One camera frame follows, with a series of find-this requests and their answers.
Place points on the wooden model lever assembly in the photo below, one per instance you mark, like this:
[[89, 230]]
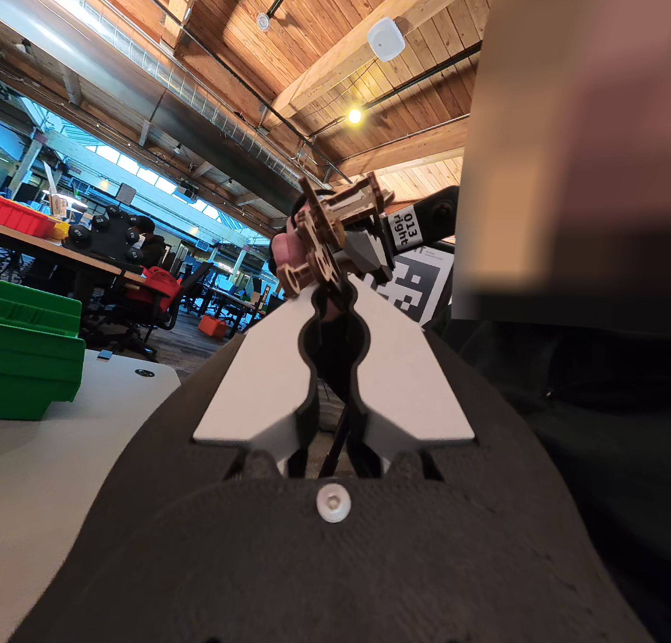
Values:
[[320, 265]]

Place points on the long spiral ceiling duct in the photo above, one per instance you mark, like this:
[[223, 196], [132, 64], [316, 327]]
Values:
[[131, 71]]

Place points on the black dumbbell rack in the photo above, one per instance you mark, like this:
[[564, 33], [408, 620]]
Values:
[[105, 234]]

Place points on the orange crate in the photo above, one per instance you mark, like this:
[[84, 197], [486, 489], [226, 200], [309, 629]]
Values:
[[212, 327]]

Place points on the black floor stand pole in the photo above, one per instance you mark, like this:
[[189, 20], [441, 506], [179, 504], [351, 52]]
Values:
[[335, 443]]

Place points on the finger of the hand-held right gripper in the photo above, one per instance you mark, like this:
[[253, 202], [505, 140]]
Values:
[[367, 255]]

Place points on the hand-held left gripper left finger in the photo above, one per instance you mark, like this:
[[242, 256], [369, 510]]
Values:
[[257, 386]]

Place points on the red plastic bin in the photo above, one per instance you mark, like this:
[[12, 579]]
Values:
[[23, 215]]

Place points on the wooden model frame part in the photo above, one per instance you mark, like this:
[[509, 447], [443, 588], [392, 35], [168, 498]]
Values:
[[356, 205]]

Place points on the person's right hand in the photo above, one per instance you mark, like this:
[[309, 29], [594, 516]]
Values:
[[285, 247]]

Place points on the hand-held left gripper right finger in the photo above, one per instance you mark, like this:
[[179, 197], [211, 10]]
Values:
[[409, 386]]

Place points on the wooden top workbench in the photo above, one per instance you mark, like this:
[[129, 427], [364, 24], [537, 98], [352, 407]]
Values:
[[78, 256]]

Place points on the glowing ceiling lamp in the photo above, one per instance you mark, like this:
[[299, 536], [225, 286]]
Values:
[[355, 116]]

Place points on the round ceiling sensor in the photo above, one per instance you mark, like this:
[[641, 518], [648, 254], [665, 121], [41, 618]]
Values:
[[262, 21]]

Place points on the black chair with red jacket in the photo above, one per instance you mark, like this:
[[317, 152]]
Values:
[[162, 286]]

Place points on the yellow bin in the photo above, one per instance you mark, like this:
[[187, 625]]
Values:
[[60, 229]]

